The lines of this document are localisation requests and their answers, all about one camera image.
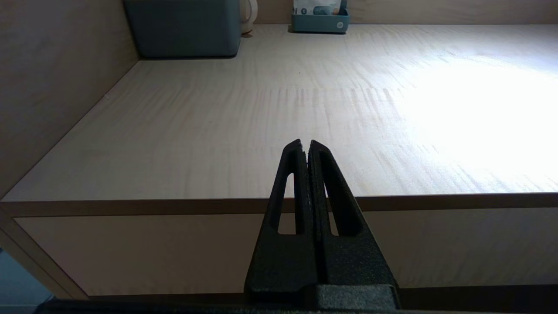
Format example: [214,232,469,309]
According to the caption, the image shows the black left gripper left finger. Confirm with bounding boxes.
[244,139,318,301]

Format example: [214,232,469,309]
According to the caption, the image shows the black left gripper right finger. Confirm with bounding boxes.
[308,140,395,286]

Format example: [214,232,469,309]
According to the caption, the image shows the light wood backsplash board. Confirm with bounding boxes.
[254,0,558,25]
[0,0,140,197]

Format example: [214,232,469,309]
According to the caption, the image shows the grey tissue box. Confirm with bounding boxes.
[123,0,242,58]

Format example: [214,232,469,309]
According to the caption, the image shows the small grey sachet tray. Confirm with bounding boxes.
[291,0,350,34]

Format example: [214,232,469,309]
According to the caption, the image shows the white sachets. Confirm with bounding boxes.
[293,0,343,15]

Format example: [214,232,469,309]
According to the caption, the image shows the light wood cabinet front panel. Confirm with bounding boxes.
[13,207,558,296]

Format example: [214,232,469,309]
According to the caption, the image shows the white ceramic mug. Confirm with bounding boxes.
[240,0,259,34]

